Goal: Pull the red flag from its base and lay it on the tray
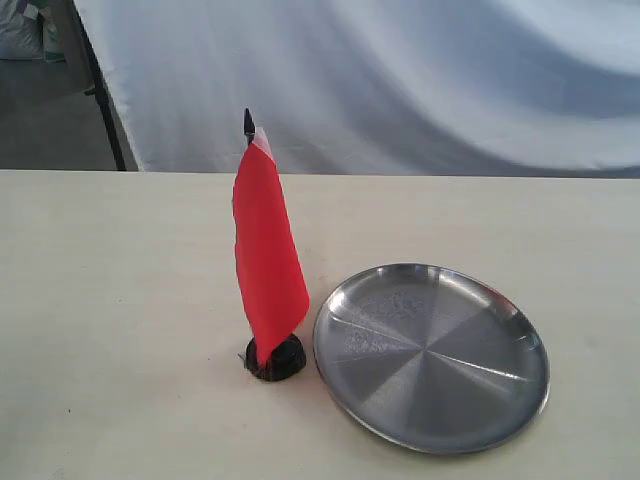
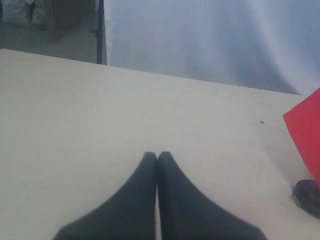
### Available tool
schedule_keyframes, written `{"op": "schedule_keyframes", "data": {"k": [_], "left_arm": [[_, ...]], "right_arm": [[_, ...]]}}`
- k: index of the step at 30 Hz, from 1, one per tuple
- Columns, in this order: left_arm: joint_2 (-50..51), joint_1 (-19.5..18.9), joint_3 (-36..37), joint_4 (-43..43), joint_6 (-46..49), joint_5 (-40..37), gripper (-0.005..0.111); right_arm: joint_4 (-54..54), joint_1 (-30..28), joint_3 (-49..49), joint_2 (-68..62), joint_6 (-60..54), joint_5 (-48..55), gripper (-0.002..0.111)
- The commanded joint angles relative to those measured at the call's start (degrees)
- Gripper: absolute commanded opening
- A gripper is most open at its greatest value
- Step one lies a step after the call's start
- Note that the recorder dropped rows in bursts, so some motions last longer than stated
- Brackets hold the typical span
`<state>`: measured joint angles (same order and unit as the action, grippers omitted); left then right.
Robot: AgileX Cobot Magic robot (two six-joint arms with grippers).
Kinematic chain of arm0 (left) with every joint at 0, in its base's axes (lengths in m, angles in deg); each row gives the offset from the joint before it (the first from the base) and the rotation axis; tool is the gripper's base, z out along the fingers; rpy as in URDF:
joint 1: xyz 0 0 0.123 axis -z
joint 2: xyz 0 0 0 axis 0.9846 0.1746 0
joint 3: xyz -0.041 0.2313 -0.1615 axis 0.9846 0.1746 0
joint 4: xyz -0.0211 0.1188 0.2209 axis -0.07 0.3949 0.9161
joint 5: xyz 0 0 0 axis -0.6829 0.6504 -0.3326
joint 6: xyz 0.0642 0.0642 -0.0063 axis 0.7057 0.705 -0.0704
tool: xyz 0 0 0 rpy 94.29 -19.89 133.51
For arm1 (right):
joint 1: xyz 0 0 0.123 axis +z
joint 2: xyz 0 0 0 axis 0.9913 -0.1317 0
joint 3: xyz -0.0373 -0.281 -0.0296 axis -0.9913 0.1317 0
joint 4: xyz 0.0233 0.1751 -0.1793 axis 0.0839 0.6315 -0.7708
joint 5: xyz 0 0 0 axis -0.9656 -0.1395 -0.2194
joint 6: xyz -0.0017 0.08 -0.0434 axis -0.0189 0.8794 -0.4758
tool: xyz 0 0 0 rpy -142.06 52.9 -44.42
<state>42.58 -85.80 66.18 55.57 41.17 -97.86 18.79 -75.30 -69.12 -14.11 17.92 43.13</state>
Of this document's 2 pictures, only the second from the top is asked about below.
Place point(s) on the brown wooden cabinet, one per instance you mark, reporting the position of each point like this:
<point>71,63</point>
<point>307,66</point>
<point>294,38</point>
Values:
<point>61,16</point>

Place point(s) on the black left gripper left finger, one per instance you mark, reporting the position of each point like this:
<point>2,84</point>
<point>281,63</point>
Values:
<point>128,215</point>

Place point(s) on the white backdrop curtain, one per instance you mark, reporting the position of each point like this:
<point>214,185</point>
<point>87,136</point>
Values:
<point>266,44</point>

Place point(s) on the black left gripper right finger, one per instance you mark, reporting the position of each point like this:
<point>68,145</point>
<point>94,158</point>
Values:
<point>187,214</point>

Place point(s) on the grey white bags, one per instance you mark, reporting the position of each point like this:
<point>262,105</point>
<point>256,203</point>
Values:
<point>23,12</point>

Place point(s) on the black stand pole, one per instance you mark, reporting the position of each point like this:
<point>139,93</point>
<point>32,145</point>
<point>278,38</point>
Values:
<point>99,31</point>

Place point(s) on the red cloth napkin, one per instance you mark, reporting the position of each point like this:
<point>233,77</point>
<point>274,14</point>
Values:
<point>303,124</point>

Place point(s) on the small black round object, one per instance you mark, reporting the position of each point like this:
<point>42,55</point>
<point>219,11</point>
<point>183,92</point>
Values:
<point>306,195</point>

